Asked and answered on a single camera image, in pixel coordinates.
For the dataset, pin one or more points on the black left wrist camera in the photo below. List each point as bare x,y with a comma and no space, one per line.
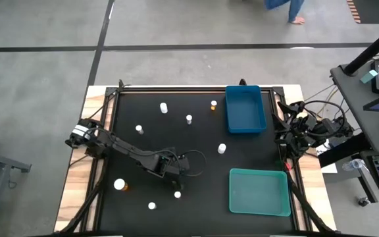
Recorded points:
164,163

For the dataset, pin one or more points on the blue-tinted pill bottle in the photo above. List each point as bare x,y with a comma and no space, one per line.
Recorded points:
139,128

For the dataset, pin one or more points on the small white-capped pill bottle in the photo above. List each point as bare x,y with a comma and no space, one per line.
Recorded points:
177,194
189,118
152,205

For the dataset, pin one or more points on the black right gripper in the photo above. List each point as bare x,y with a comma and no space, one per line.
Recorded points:
294,131

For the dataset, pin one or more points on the black vertical pole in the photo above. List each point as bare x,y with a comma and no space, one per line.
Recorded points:
373,49

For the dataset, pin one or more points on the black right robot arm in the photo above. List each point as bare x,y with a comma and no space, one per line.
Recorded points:
327,126

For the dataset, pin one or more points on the large orange pill bottle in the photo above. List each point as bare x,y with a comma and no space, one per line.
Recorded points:
120,184

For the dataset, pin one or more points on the black hazard-striped floor mat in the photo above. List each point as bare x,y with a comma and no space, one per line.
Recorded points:
373,10

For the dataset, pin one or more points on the white pill bottle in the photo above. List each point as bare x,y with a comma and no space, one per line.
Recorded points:
164,107
221,148

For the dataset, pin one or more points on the black aluminium table frame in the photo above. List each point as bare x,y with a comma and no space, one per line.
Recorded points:
176,89

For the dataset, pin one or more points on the dark grey desk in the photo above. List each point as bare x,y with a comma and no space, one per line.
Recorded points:
357,95

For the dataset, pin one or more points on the clear water bottle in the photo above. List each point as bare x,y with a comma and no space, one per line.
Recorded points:
354,164

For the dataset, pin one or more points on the teal plastic bin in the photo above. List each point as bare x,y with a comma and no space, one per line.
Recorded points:
258,194

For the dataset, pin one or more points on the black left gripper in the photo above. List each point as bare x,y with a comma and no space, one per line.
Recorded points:
181,168

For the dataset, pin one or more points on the black table mat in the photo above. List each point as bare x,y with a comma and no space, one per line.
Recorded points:
192,141

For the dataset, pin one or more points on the blue plastic bin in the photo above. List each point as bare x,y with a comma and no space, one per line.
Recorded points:
245,112

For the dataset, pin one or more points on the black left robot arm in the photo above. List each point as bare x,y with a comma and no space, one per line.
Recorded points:
123,148

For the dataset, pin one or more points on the person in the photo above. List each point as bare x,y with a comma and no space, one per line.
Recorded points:
294,8

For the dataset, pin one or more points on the small teal box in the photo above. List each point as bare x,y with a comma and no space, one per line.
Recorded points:
369,76

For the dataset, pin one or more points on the red connector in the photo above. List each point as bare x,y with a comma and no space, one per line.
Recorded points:
287,166

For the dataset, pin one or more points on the small amber pill bottle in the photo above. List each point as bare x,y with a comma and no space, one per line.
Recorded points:
213,104

